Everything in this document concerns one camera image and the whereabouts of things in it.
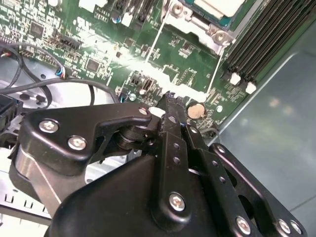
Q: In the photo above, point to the metal socket cover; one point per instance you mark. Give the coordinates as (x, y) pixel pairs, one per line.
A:
(190, 90)

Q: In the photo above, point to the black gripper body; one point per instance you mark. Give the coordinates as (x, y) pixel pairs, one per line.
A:
(111, 209)

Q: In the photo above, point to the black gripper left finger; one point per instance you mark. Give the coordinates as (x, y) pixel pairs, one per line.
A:
(61, 128)

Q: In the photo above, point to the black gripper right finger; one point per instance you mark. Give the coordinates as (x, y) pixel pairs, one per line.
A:
(222, 172)

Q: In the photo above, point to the silver green CPU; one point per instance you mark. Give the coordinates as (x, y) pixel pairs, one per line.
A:
(217, 5)

